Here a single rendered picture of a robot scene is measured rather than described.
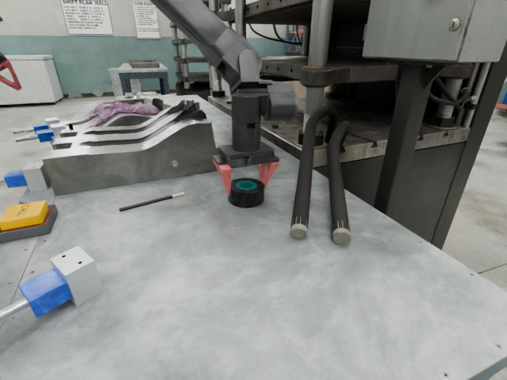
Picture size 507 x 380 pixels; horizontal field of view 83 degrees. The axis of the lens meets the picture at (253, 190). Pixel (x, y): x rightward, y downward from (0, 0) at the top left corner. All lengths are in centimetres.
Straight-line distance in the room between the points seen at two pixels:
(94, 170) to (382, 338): 65
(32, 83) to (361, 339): 735
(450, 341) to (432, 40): 65
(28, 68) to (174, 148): 678
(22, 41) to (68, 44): 83
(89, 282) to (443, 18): 85
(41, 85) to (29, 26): 137
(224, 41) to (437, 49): 51
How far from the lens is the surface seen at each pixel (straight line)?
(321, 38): 99
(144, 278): 47
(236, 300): 41
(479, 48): 88
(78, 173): 76
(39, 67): 740
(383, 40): 96
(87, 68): 810
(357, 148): 112
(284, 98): 57
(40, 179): 83
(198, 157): 76
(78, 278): 44
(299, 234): 51
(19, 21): 831
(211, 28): 57
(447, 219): 181
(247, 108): 54
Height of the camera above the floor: 110
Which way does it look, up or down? 27 degrees down
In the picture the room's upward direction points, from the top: straight up
